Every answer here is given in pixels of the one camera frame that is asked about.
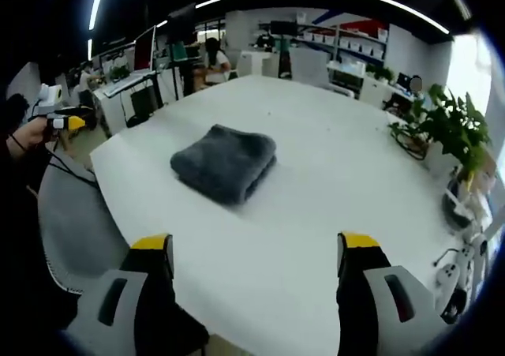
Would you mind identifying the grey towel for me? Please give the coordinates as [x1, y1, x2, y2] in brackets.
[170, 123, 277, 206]

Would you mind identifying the person's left hand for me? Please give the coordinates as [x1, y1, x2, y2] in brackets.
[10, 117, 51, 158]

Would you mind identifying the white office desk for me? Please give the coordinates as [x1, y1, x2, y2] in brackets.
[92, 70, 161, 138]

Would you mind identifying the small green desk plant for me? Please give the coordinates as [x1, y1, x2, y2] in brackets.
[108, 65, 132, 82]

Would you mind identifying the white chair base with wheels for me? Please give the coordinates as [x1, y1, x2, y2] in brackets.
[432, 231, 491, 325]

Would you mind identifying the black computer tower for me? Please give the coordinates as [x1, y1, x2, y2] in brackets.
[129, 86, 159, 119]

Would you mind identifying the grey mesh office chair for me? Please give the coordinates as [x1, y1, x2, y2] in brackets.
[37, 154, 133, 294]

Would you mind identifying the white-backed computer monitor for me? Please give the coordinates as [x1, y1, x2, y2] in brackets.
[133, 25, 158, 73]

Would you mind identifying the short ceiling light strip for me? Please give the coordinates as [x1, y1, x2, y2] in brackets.
[88, 0, 110, 32]

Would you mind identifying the person's dark clothing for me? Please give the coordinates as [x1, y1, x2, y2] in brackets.
[0, 150, 82, 333]

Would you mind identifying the green potted plant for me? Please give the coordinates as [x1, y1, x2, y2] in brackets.
[388, 82, 492, 182]

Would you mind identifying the white cabinet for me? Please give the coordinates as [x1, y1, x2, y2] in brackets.
[238, 50, 274, 79]

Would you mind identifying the shelf with white bins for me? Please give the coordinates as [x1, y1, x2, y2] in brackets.
[294, 11, 390, 63]

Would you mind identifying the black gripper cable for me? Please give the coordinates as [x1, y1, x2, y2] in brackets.
[43, 141, 98, 189]

